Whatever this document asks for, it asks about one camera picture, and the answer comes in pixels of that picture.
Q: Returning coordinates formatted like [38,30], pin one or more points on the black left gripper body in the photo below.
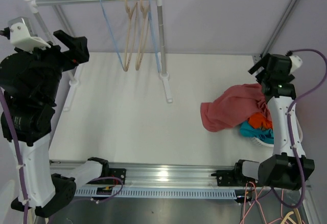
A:
[52,54]

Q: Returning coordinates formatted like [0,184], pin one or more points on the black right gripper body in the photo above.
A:
[262,76]

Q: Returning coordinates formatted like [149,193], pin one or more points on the pink t shirt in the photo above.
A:
[236,105]

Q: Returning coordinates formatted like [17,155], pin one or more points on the orange t shirt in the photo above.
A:
[258,121]

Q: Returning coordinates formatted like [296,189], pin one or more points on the beige wooden hanger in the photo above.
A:
[129,46]
[144,34]

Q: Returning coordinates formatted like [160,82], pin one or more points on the light blue wire hanger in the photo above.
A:
[150,19]
[111,33]

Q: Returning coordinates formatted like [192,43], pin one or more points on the teal t shirt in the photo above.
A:
[264,135]

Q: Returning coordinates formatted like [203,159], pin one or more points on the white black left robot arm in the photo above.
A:
[29,80]

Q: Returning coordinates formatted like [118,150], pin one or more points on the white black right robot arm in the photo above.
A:
[288,167]

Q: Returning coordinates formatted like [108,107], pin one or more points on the wooden hanger on floor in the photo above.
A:
[293,217]

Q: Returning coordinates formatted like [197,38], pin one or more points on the metal clothes rack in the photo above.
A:
[164,75]

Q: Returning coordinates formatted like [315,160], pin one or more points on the white plastic laundry basket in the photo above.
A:
[258,142]

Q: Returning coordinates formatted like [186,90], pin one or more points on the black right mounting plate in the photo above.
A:
[229,178]

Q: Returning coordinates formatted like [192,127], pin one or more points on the black mounting plate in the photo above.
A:
[229,178]
[114,172]

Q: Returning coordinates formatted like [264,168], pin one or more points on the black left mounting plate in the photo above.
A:
[114,172]

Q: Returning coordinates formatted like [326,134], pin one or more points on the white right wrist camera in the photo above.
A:
[296,61]

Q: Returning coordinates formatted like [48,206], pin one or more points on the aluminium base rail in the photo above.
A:
[153,175]

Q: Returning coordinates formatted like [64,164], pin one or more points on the white slotted cable duct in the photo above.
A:
[133,192]

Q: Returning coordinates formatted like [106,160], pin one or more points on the pink wire hanger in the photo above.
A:
[247,207]

